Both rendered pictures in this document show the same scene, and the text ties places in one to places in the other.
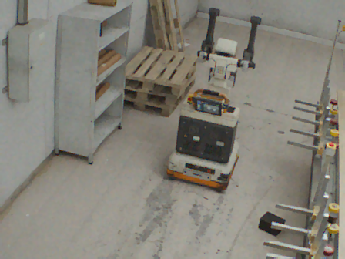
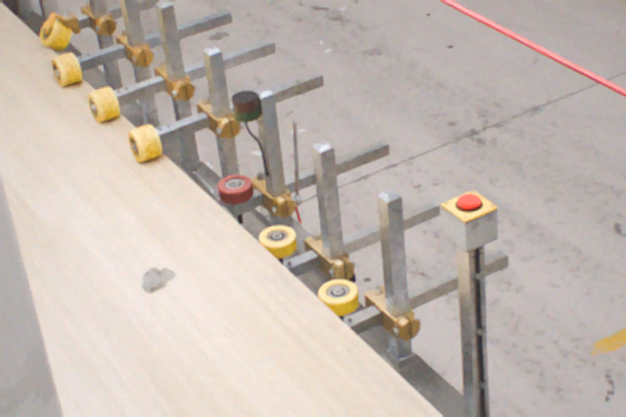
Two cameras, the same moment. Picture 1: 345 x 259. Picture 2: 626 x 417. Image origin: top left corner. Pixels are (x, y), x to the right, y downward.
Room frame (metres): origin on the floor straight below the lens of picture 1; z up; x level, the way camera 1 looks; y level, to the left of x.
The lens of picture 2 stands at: (4.65, -2.13, 2.45)
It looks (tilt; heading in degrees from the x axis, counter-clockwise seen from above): 33 degrees down; 145
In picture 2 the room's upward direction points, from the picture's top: 6 degrees counter-clockwise
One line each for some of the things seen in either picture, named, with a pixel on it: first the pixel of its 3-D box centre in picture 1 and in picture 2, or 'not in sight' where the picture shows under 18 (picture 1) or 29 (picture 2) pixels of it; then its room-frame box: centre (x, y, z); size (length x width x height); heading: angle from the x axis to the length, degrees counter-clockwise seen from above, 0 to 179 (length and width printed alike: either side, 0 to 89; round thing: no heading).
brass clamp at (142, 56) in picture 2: not in sight; (134, 49); (1.77, -0.65, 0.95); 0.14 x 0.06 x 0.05; 172
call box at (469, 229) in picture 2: (329, 149); (469, 222); (3.29, -0.85, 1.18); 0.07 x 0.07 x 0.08; 82
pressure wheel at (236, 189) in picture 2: (326, 254); (237, 202); (2.48, -0.83, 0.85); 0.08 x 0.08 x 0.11
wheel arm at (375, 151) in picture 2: (296, 249); (310, 177); (2.51, -0.63, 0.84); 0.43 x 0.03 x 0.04; 82
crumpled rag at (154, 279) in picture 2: not in sight; (155, 275); (2.67, -1.16, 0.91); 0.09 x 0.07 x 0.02; 117
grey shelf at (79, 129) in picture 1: (92, 76); not in sight; (4.84, 1.37, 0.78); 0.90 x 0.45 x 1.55; 172
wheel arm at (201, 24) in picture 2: not in sight; (150, 40); (1.76, -0.59, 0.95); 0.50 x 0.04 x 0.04; 82
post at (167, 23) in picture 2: not in sight; (178, 87); (2.04, -0.68, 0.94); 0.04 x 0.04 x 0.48; 82
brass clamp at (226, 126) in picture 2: not in sight; (218, 118); (2.26, -0.71, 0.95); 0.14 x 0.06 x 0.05; 172
